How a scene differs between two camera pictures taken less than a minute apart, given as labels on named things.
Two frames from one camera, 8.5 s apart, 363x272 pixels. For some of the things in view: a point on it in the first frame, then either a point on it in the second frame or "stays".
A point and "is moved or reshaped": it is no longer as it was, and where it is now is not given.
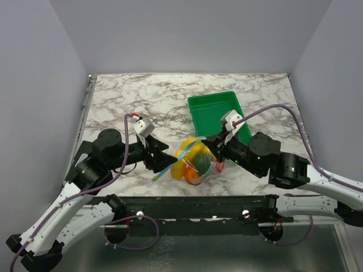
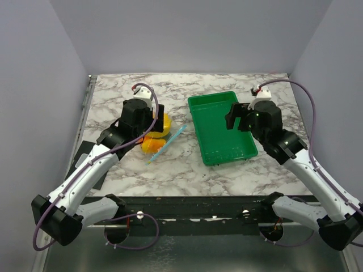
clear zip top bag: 196,165 to 156,142
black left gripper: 161,160 to 158,124
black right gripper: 216,144 to 237,109
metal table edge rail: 91,83 stays
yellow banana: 184,145 to 167,124
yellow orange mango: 178,170 is moved or reshaped
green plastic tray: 206,112 stays
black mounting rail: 192,216 stays
